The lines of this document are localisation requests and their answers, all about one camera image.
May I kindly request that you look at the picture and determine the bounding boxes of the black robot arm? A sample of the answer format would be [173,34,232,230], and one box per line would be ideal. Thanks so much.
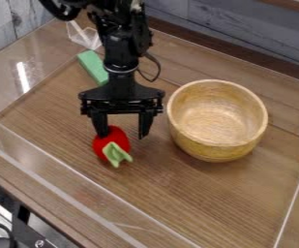
[38,0,164,138]

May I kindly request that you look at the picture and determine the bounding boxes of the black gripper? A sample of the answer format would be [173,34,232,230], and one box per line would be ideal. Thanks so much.
[77,68,165,139]

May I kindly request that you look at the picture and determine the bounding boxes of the clear acrylic tray wall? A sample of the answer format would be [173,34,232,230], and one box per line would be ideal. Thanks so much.
[0,123,198,248]

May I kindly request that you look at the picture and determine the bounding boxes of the black table leg bracket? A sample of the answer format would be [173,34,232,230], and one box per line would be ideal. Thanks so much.
[12,204,57,248]

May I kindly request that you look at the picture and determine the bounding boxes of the green rectangular block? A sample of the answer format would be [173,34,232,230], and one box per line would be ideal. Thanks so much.
[76,50,106,86]

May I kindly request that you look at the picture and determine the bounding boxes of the clear acrylic corner bracket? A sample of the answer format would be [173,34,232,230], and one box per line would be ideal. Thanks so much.
[65,20,101,50]

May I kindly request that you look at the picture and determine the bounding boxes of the wooden bowl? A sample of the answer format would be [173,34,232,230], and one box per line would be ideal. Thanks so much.
[165,79,268,163]

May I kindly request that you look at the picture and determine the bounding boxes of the black cable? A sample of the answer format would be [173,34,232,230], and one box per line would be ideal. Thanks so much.
[136,52,161,83]

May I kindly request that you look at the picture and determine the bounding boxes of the red plush strawberry toy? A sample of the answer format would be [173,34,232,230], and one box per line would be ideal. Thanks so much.
[92,126,133,168]

